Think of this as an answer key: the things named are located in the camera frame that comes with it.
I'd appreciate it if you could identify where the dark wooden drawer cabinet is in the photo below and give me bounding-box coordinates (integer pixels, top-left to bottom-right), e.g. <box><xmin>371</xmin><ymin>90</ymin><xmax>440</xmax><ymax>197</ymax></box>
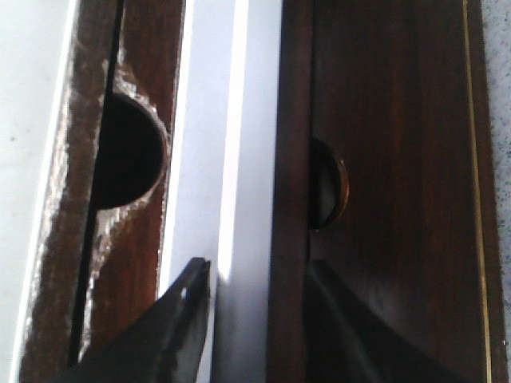
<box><xmin>14</xmin><ymin>1</ymin><xmax>186</xmax><ymax>382</ymax></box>

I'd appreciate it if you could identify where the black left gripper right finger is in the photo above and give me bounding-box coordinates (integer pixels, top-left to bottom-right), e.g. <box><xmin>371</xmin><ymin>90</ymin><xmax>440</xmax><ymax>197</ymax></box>
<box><xmin>303</xmin><ymin>259</ymin><xmax>479</xmax><ymax>382</ymax></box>

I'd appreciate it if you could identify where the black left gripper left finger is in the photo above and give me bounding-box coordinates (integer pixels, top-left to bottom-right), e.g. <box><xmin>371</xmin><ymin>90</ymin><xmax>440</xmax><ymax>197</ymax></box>
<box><xmin>50</xmin><ymin>258</ymin><xmax>211</xmax><ymax>382</ymax></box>

